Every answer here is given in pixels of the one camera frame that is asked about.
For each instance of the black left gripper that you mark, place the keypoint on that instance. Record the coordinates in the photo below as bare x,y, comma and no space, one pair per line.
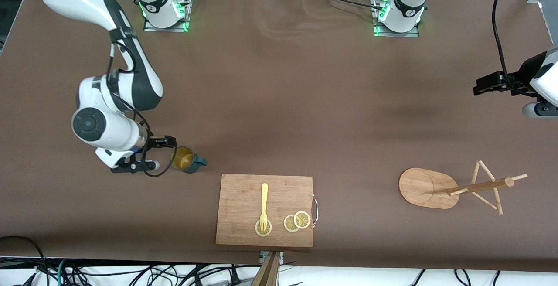
517,80

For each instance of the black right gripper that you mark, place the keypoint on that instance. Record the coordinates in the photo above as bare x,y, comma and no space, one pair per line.
153,142

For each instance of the teal mug with yellow inside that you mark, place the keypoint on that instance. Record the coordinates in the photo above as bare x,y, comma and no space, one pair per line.
192,167

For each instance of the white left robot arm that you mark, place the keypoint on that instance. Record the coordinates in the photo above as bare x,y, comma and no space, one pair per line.
407,2

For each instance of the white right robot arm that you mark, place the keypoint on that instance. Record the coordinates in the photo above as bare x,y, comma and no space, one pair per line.
104,124

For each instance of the wooden mug rack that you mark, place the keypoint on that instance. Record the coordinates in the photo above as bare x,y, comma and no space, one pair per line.
420,188

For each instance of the bamboo cutting board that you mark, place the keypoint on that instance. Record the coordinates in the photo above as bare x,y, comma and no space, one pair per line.
239,203

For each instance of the yellow plastic fork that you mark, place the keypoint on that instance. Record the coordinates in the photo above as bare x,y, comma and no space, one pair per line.
264,199

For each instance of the lemon slice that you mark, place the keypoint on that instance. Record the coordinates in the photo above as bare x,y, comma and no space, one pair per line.
302,219
288,225
258,232

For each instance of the black plug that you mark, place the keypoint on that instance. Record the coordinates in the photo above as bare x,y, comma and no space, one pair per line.
235,277

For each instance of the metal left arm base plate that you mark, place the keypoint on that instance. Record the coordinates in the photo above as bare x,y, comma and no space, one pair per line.
412,35

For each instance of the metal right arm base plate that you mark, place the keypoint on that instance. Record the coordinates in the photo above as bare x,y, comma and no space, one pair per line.
150,28

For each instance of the metal bracket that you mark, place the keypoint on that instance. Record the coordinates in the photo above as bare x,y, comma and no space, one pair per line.
280,257

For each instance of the wooden post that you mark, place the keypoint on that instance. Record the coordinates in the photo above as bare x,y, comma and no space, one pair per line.
267,273

